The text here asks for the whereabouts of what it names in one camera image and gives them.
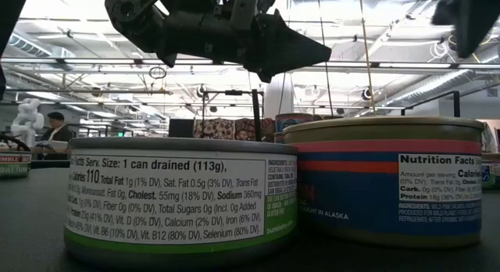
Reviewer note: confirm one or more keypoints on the black table mat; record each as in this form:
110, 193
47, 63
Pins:
31, 225

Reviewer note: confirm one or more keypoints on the patterned patchwork quilt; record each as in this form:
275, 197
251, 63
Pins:
218, 129

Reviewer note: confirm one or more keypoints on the black screen panel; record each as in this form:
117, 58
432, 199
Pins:
181, 128

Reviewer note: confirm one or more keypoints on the tuna can green label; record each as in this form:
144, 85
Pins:
13, 164
491, 172
164, 201

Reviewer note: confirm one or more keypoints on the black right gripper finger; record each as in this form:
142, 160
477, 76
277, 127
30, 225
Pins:
472, 18

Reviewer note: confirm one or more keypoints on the black curved wheel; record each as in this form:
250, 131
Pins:
17, 139

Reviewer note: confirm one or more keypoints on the person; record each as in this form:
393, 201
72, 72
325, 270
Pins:
58, 133

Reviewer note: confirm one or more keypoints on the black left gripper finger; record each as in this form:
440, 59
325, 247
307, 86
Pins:
285, 49

